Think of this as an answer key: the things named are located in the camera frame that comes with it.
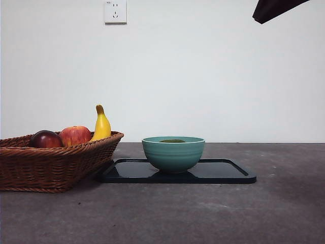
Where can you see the brown wicker basket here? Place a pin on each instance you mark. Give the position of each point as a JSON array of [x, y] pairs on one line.
[[50, 167]]

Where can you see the red apple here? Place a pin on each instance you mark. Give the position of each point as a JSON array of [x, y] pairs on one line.
[[75, 136]]

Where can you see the green avocado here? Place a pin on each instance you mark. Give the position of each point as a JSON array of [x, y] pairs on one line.
[[172, 140]]

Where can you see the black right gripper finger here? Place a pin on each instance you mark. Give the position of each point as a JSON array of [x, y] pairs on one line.
[[269, 10]]

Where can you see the dark red plum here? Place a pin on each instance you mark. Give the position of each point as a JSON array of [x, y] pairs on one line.
[[45, 139]]

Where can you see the teal ribbed bowl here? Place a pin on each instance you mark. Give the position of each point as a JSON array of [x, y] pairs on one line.
[[172, 157]]

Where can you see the white wall socket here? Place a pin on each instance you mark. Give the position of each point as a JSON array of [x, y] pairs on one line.
[[116, 12]]

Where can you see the dark rectangular tray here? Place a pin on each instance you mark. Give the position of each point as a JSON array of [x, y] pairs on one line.
[[223, 172]]

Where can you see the yellow banana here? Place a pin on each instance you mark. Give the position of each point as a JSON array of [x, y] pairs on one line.
[[102, 127]]

